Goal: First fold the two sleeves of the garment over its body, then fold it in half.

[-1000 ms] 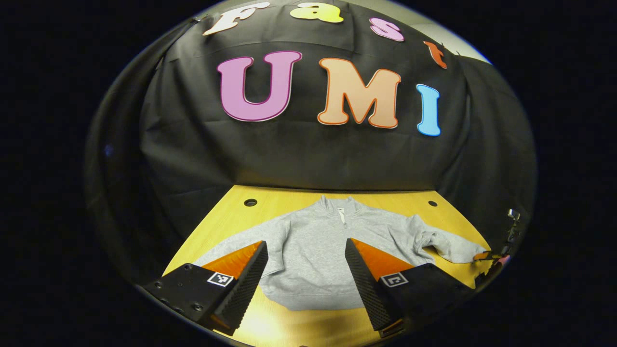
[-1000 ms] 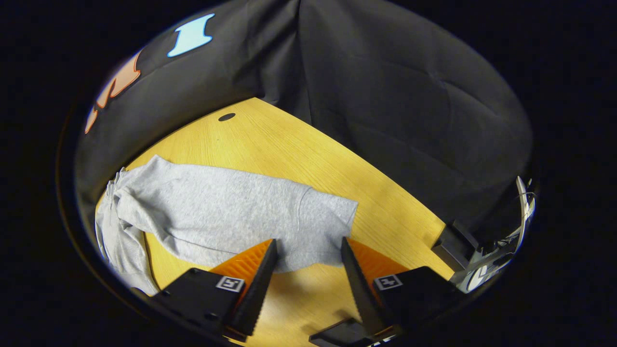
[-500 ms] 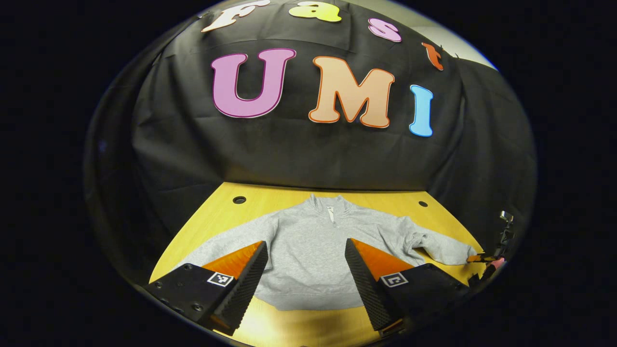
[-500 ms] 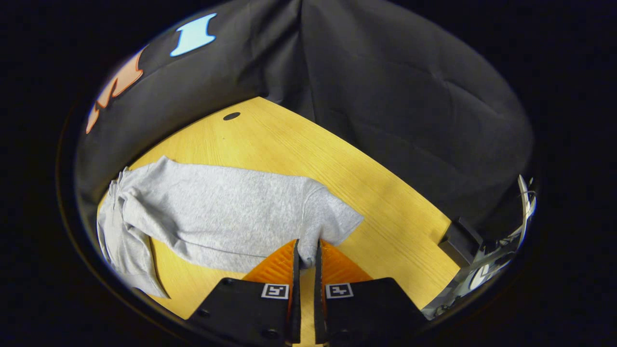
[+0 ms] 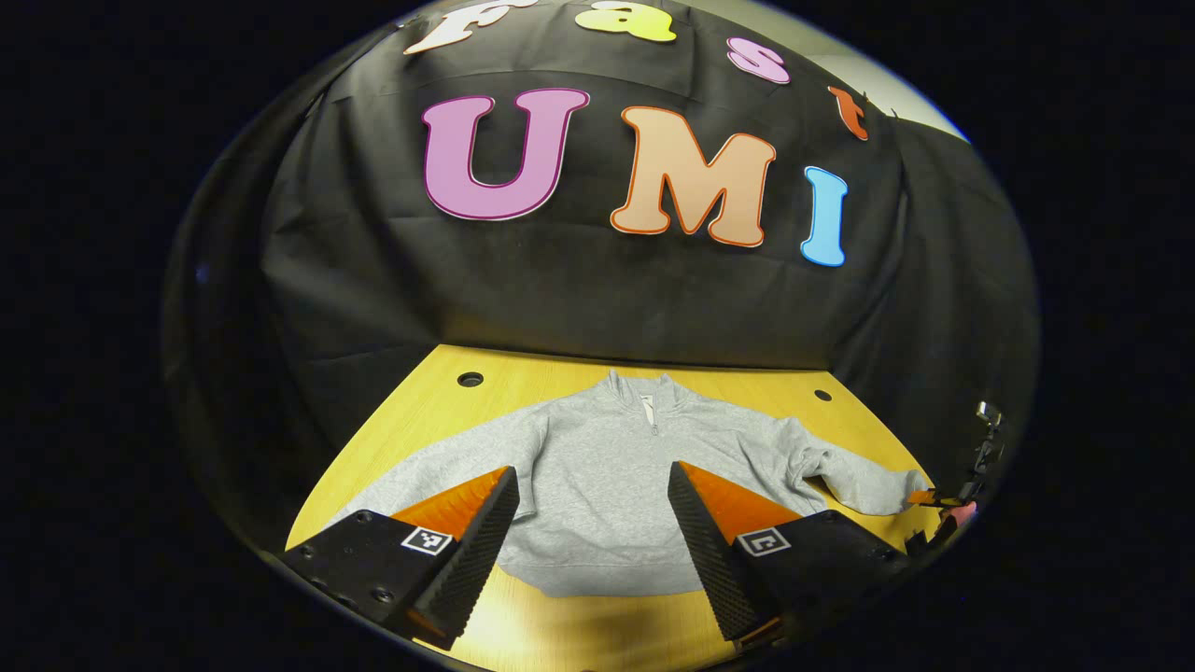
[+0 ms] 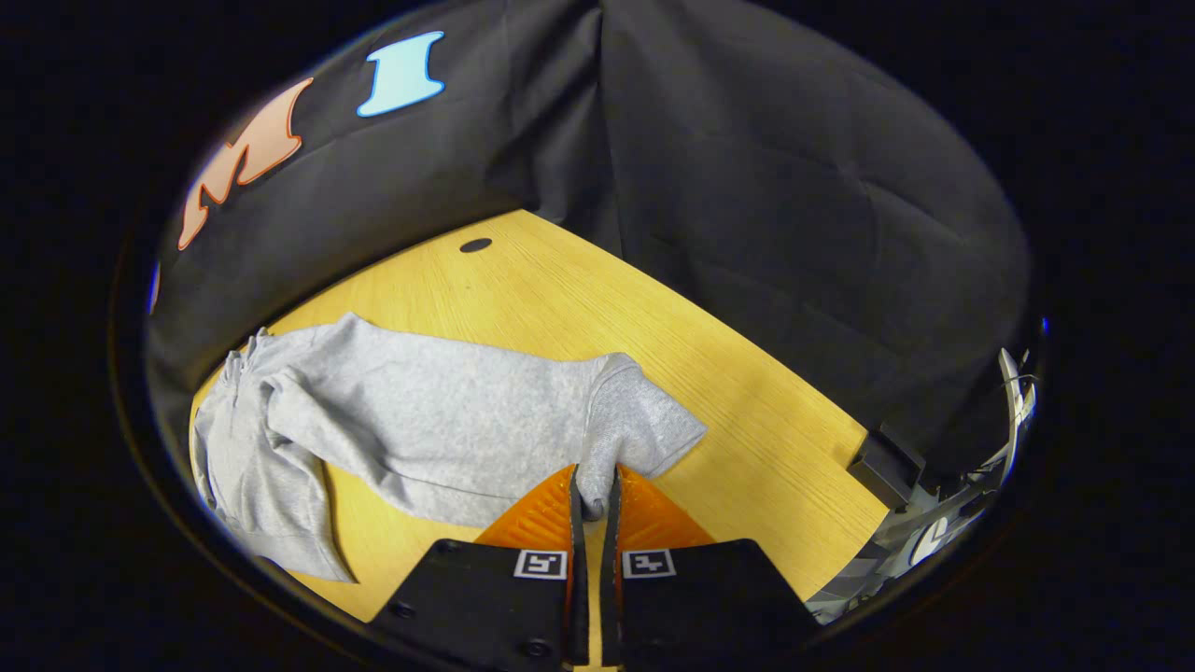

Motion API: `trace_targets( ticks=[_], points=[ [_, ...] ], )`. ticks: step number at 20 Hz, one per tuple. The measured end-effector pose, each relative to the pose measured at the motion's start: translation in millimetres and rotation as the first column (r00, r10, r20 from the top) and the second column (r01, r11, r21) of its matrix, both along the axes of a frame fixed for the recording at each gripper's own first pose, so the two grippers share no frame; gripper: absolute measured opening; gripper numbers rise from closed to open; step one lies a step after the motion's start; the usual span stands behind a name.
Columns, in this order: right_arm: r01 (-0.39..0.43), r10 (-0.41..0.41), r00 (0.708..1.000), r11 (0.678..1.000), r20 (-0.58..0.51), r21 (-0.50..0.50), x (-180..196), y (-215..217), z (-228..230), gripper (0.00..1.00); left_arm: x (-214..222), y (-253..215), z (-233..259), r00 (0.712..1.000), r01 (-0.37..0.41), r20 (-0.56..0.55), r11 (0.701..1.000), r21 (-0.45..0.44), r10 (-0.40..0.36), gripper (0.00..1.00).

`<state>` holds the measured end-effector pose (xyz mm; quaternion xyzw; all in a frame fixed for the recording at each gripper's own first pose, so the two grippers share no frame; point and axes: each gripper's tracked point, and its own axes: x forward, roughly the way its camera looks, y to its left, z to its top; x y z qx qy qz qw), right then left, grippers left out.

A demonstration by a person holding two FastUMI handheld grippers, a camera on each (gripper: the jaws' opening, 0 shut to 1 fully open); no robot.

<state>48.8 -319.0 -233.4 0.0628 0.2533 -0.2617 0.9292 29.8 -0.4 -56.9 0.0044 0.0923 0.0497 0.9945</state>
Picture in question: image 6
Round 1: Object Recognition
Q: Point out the grey white equipment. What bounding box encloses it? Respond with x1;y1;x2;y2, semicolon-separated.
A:
808;347;1039;624

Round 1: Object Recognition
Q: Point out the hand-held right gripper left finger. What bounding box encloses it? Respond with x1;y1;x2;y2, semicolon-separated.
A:
369;464;591;669

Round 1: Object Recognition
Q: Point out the black box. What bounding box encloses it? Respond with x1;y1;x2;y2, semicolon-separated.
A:
848;425;927;510

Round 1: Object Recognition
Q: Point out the black backdrop cloth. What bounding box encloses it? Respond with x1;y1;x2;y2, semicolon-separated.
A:
145;0;1033;477

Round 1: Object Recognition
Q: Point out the grey sweatshirt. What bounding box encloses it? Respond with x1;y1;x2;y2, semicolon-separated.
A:
190;311;709;584

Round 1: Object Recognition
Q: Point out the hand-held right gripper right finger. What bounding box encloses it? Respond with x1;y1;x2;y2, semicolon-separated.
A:
600;464;822;669

